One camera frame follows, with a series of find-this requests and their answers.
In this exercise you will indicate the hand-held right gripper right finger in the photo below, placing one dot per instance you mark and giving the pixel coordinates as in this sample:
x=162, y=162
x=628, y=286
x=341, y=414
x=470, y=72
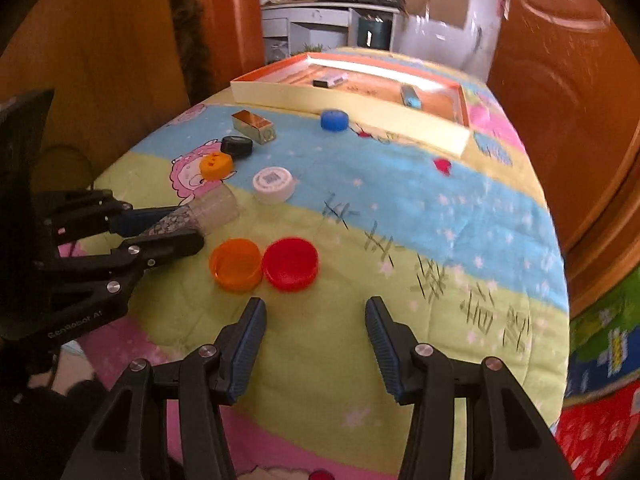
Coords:
x=387, y=355

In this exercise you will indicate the gold rectangular box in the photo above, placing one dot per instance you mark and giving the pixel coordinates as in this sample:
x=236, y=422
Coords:
x=252, y=126

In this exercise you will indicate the light blue printed tube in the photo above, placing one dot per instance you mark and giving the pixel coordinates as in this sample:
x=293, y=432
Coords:
x=411, y=96

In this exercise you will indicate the green printed carton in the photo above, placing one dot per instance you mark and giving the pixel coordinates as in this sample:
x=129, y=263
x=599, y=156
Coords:
x=615, y=340

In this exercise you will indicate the clear glitter container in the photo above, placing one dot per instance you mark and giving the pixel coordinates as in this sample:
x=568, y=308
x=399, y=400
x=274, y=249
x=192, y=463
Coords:
x=210, y=210

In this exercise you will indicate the white cartoon print box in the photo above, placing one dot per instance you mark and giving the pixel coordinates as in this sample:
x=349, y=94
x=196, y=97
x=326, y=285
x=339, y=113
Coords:
x=330, y=80

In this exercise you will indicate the shallow cardboard box tray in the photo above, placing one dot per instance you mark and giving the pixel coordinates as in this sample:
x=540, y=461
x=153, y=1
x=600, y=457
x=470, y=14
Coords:
x=280, y=92

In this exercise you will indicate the wooden door frame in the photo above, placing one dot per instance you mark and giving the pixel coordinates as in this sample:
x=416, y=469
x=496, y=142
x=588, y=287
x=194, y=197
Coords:
x=230, y=20

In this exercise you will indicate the white bottle cap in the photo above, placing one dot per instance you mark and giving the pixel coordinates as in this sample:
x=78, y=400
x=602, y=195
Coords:
x=273, y=184

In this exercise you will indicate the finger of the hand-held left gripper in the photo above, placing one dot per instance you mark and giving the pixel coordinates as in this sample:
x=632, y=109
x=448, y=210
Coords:
x=135, y=221
x=165, y=247

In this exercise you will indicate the black bottle cap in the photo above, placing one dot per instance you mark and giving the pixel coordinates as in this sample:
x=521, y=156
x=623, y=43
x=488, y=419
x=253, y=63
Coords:
x=236, y=146

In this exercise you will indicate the red bottle cap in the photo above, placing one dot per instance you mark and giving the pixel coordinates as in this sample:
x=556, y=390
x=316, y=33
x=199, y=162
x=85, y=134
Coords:
x=290, y=263

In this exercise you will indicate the small orange bottle cap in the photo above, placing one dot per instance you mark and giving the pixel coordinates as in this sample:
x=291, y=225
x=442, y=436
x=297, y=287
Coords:
x=216, y=166

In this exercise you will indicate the large orange bottle cap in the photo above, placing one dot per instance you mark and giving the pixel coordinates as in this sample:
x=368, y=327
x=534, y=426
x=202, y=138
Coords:
x=235, y=265

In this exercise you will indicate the cartoon printed blanket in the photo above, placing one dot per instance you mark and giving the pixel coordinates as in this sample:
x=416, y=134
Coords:
x=325, y=360

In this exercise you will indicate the plain wooden door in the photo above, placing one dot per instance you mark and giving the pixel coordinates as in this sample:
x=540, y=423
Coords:
x=100, y=60

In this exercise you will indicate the red printed bag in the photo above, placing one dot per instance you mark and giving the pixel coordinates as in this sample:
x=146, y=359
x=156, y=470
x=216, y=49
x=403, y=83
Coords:
x=595, y=430

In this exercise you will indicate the blue bottle cap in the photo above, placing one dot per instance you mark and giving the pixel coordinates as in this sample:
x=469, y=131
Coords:
x=334, y=120

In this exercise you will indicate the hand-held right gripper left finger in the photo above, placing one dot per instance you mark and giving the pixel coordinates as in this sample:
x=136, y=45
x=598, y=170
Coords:
x=247, y=345

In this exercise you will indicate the white kitchen counter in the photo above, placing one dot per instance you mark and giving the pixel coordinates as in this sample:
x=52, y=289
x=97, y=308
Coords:
x=300, y=12

